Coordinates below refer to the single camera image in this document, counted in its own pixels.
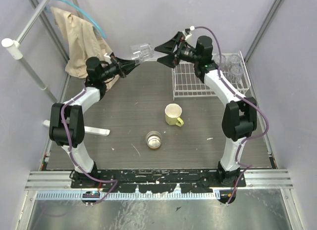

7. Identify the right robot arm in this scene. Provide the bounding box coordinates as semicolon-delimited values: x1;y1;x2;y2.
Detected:
154;30;257;187

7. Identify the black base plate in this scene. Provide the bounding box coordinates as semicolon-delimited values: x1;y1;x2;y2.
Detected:
69;169;236;193

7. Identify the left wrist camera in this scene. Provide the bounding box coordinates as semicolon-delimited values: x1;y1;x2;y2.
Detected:
104;52;114;60

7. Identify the white garment rack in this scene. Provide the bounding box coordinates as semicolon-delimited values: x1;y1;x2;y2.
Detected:
1;0;125;136

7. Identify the aluminium rail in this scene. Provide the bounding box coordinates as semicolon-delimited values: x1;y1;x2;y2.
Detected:
25;169;293;193

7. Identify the clear plastic cup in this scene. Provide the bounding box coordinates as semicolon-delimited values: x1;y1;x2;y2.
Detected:
130;44;154;62
213;54;226;72
227;54;241;66
228;65;243;84

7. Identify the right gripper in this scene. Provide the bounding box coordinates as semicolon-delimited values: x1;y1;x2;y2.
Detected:
153;32;200;70

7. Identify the glass with brown liquid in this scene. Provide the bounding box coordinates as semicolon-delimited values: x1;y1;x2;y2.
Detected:
146;131;162;150

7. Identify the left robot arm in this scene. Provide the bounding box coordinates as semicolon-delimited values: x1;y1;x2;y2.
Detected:
49;54;139;188

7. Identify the beige cloth garment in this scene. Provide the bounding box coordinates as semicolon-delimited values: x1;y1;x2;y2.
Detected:
51;6;112;79

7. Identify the teal clothes hanger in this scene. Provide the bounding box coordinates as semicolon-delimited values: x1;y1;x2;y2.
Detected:
54;0;107;39

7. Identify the white wire dish rack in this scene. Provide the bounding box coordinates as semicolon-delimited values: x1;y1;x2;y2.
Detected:
172;52;251;99

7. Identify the yellow mug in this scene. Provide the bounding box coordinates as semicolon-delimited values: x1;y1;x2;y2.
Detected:
164;103;184;127

